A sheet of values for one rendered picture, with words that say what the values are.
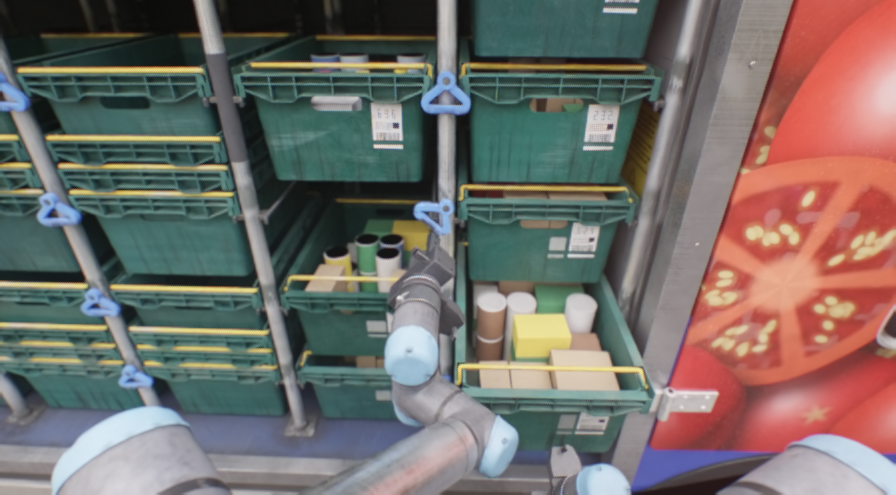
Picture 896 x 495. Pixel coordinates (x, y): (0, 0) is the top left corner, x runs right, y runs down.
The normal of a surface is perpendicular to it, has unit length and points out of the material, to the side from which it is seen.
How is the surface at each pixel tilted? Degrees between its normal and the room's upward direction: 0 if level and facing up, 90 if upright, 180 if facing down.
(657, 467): 90
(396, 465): 28
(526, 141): 92
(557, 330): 2
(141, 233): 94
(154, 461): 17
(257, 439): 0
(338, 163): 97
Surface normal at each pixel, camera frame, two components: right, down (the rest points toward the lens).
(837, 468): -0.09, -0.95
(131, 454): 0.12, -0.92
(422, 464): 0.64, -0.62
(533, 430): -0.03, 0.60
